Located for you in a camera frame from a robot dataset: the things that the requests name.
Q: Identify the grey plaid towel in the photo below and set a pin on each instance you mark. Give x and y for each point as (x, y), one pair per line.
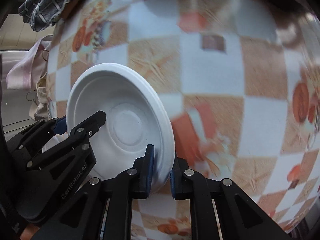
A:
(41, 14)

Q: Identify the beige mesh bag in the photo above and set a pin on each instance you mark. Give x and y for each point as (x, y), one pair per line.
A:
(39, 106)

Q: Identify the small white foam bowl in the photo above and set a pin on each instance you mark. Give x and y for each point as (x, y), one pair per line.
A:
(56, 139)

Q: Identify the floral ceramic mug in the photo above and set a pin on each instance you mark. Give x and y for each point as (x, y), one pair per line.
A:
(280, 5)

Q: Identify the white washing machine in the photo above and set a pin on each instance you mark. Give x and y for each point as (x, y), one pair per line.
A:
(15, 103)

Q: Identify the checkered floral tablecloth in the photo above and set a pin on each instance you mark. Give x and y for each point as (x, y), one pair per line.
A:
(238, 78)

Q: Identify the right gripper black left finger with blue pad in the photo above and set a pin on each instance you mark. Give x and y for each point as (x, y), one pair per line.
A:
(102, 209)

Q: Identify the pink cloth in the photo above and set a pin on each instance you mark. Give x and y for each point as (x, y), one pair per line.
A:
(26, 73)

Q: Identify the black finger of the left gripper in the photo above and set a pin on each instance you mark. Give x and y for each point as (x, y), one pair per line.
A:
(54, 176)
(27, 144)

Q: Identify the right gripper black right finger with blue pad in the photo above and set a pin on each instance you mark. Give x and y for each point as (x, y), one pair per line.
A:
(220, 209)

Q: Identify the large white foam bowl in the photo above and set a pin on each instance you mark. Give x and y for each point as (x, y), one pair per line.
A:
(135, 117)

